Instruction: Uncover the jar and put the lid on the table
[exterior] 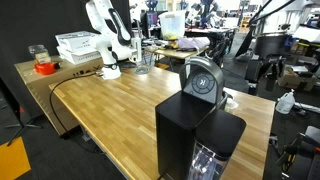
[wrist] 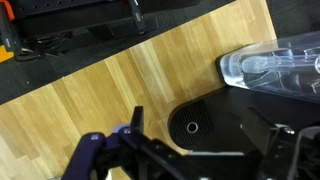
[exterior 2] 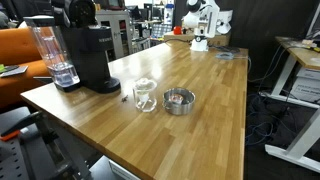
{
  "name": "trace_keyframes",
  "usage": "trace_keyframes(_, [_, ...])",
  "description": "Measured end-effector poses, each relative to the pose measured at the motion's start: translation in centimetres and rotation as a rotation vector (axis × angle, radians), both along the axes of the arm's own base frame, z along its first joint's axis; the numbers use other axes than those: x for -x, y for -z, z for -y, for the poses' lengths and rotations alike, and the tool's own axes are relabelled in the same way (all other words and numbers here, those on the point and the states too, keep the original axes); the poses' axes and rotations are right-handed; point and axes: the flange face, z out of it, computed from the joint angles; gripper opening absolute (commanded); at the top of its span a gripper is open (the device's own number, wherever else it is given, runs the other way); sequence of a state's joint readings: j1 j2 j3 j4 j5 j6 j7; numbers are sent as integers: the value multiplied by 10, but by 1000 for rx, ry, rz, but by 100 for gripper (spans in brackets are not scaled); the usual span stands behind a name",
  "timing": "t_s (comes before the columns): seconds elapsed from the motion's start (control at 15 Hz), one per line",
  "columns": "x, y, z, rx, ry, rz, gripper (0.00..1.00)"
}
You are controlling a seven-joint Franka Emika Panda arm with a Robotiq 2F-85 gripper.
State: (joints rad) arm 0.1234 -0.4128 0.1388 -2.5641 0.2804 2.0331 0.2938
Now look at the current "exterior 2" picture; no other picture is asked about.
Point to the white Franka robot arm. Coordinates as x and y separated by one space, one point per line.
206 16

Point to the clear water tank black lid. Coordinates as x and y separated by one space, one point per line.
56 56

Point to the colourful coffee pod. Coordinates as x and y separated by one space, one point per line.
176 98

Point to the small steel pot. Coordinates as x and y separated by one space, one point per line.
186 107

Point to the small dark metal clip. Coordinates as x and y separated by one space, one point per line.
125 98

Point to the grey metal cabinet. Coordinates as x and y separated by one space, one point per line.
116 36

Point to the water bottle blue cap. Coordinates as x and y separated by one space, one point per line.
169 15

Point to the black coffee machine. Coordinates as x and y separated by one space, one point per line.
90 50

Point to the white printed box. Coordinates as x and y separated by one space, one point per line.
305 88

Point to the grey tablet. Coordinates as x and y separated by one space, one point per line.
15 71

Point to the orange sofa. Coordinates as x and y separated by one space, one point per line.
16 46

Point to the wooden desk white legs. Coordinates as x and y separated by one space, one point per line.
306 55

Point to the black perforated metal cart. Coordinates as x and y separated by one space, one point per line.
20 160

